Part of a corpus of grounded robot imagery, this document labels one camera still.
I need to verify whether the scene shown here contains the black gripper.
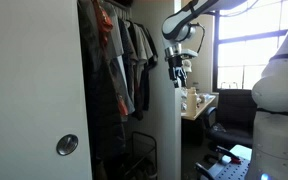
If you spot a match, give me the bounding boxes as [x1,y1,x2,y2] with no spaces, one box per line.
[167,55,188,90]

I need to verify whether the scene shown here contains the black shirt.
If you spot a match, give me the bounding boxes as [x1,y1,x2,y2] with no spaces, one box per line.
[139,24,159,112]

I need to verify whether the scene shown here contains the grey t-shirt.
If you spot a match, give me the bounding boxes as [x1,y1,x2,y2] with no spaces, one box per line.
[132,23,154,68]

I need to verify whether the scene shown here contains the closet hanging rod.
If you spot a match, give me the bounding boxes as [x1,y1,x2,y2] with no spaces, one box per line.
[104,0,134,10]

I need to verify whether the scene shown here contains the orange floral shirt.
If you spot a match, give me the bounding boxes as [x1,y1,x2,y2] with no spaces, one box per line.
[92,0,129,117]

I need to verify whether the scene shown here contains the white sliding closet door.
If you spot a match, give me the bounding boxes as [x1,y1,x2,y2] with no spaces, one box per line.
[0,0,93,180]

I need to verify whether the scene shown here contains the white cap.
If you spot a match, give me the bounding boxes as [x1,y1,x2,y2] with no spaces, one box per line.
[181,58,194,73]

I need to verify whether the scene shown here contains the cream insulated water bottle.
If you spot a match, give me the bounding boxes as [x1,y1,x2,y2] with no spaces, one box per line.
[186,87,199,116]

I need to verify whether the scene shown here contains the light wooden desk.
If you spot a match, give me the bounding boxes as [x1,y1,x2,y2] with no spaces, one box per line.
[180,94,218,121]

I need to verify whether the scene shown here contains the black office chair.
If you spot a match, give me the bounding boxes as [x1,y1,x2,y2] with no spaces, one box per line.
[203,88,259,148]

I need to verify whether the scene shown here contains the black framed window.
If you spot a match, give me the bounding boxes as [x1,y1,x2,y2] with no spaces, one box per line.
[212,0,288,93]

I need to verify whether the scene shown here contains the dark brown jacket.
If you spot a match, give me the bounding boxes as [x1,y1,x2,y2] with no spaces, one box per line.
[77,0,127,164]

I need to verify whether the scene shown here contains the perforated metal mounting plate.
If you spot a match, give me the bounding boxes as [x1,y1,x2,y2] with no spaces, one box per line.
[199,144,253,180]

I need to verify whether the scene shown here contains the round metal door pull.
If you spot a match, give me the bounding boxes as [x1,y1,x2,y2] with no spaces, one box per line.
[56,133,79,157]

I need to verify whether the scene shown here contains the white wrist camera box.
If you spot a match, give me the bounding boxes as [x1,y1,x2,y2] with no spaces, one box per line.
[180,48,199,60]

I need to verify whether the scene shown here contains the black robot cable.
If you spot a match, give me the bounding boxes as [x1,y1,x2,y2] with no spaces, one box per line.
[187,21,207,54]

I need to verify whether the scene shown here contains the black wire rack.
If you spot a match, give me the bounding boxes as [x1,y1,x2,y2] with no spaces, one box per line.
[123,131,159,180]

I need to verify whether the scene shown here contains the red handled clamp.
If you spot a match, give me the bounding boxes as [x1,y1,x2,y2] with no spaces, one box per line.
[215,145,242,165]

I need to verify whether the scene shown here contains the black handled clamp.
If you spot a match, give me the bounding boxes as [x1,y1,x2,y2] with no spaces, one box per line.
[194,162,216,180]

